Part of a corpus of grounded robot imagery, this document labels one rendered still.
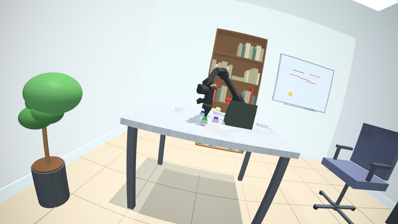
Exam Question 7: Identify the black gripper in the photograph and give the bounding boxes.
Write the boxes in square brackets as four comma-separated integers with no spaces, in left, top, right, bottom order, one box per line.
[202,95,214,117]

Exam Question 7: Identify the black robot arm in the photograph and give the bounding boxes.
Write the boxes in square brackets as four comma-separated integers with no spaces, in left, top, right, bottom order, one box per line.
[197,67,245,104]

